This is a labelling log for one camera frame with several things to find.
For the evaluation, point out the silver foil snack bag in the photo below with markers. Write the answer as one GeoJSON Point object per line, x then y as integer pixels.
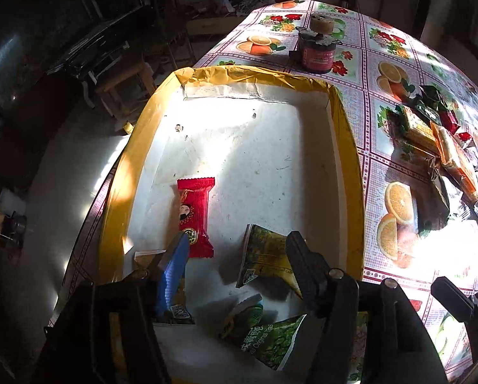
{"type": "Point", "coordinates": [443, 201]}

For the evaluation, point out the red wrapped candy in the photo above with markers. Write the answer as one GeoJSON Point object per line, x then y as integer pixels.
{"type": "Point", "coordinates": [459, 129]}

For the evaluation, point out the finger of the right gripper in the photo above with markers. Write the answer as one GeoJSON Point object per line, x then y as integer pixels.
{"type": "Point", "coordinates": [452, 299]}

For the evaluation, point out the orange cracker package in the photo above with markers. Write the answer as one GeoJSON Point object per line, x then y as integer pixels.
{"type": "Point", "coordinates": [455, 162]}

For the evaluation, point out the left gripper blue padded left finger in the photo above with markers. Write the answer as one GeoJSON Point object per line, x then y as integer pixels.
{"type": "Point", "coordinates": [170, 271]}

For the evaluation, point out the yellow-rimmed white cardboard tray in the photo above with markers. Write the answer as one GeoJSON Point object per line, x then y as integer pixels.
{"type": "Point", "coordinates": [283, 156]}

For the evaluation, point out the dark jar with pink label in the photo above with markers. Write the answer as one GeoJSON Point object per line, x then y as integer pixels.
{"type": "Point", "coordinates": [317, 44]}

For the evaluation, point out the green yellow cracker package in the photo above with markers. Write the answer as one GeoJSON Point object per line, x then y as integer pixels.
{"type": "Point", "coordinates": [416, 130]}

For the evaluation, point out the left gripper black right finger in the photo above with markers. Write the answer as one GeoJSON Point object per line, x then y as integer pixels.
{"type": "Point", "coordinates": [311, 272]}

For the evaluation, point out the red candy packet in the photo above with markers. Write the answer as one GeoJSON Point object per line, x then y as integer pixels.
{"type": "Point", "coordinates": [193, 214]}

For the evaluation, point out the yellow green pea snack bag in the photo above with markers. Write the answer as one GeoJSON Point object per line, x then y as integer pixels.
{"type": "Point", "coordinates": [264, 255]}

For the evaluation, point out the wooden stool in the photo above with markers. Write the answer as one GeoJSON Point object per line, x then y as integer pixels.
{"type": "Point", "coordinates": [126, 70]}

